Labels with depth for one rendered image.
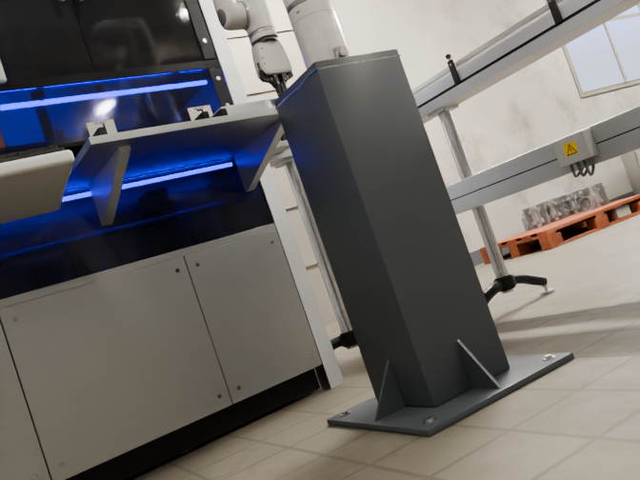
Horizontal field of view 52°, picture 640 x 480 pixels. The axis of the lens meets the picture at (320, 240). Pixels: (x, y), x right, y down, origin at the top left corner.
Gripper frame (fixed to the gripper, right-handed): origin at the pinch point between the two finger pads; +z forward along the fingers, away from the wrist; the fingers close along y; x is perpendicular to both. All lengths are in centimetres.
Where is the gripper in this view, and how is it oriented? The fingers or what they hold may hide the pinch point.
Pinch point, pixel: (282, 91)
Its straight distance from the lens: 195.9
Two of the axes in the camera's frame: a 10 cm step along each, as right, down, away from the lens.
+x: 5.2, -2.2, -8.3
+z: 3.3, 9.4, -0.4
